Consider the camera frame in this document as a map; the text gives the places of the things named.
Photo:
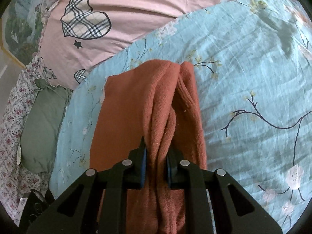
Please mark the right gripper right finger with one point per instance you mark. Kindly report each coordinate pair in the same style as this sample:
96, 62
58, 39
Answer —
214, 201

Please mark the gold framed landscape painting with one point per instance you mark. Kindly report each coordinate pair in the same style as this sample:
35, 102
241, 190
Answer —
21, 29

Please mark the light blue floral quilt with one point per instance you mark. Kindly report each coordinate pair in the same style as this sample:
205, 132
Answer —
252, 63

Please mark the white red floral bedsheet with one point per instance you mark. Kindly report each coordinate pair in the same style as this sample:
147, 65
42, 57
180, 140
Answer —
16, 180

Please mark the rust orange knit garment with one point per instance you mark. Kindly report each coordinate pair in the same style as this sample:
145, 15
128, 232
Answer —
156, 102

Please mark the green pillow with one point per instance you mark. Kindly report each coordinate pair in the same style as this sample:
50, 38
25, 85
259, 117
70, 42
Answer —
40, 133

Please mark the pink heart pattern duvet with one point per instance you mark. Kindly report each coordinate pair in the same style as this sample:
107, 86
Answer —
79, 34

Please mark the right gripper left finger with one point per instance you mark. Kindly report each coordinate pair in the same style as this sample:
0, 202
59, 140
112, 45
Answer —
96, 202

